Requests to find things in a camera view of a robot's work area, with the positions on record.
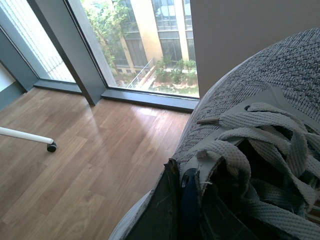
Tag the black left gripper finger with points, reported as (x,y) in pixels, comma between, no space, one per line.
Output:
(159,221)

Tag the white chair leg with caster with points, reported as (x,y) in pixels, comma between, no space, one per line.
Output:
(51,145)

